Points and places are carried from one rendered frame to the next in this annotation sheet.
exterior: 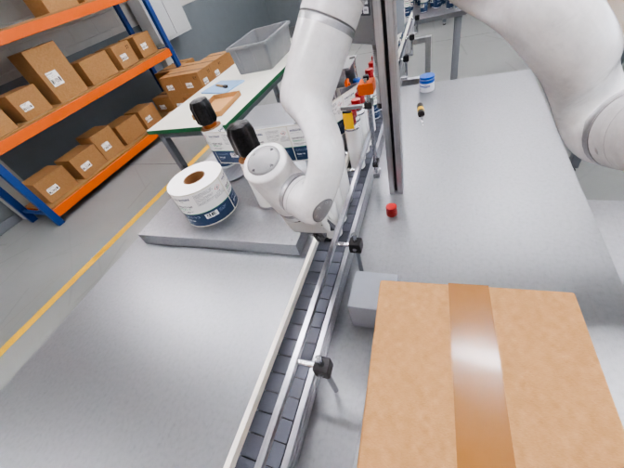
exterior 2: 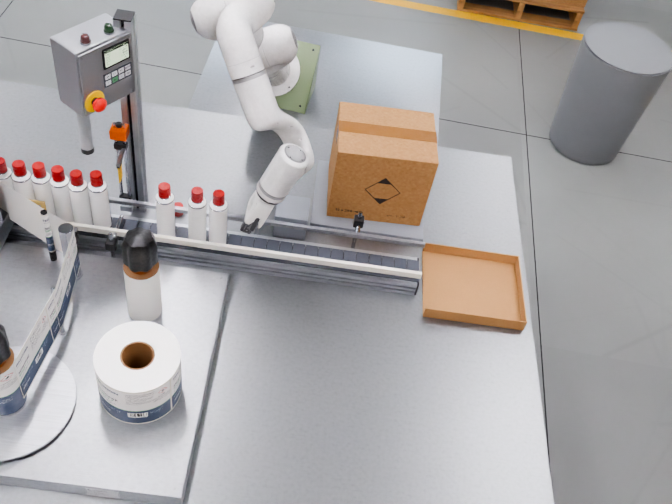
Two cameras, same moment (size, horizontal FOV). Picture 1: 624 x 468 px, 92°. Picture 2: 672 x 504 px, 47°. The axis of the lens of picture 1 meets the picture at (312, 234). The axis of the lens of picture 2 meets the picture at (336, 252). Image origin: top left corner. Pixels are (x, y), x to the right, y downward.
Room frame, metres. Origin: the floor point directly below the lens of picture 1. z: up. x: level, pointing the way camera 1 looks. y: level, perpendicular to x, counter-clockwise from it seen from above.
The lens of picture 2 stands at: (1.22, 1.34, 2.59)
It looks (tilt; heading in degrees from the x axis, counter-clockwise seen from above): 48 degrees down; 234
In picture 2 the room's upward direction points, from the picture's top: 11 degrees clockwise
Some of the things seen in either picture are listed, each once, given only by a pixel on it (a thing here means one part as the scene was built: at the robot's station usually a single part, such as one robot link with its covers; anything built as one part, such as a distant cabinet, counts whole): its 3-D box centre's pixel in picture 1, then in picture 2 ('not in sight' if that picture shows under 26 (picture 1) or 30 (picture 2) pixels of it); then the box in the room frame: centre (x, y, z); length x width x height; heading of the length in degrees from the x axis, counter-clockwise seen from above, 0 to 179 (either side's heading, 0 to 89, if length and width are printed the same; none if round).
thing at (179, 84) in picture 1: (197, 88); not in sight; (5.21, 0.91, 0.32); 1.20 x 0.83 x 0.64; 55
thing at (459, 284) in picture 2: not in sight; (472, 285); (-0.02, 0.34, 0.85); 0.30 x 0.26 x 0.04; 149
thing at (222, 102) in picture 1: (216, 105); not in sight; (2.39, 0.34, 0.82); 0.34 x 0.24 x 0.04; 152
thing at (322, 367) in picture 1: (317, 373); (356, 236); (0.25, 0.08, 0.91); 0.07 x 0.03 x 0.17; 59
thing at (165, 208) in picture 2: (339, 175); (165, 211); (0.77, -0.14, 0.98); 0.05 x 0.05 x 0.20
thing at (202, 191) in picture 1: (203, 193); (139, 372); (0.99, 0.32, 0.95); 0.20 x 0.20 x 0.14
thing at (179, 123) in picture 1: (263, 116); not in sight; (3.00, 0.07, 0.40); 1.90 x 0.75 x 0.80; 146
